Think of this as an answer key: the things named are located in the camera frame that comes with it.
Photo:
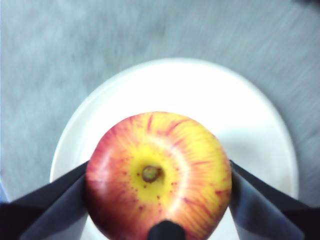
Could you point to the cream yellow plate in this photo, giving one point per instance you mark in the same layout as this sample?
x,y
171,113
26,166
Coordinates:
x,y
175,87

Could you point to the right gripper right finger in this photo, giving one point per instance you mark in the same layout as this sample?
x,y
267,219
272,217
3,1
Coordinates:
x,y
265,215

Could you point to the red yellow apple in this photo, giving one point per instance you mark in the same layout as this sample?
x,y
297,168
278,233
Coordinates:
x,y
175,150

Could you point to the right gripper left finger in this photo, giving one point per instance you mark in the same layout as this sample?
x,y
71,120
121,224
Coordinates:
x,y
50,215

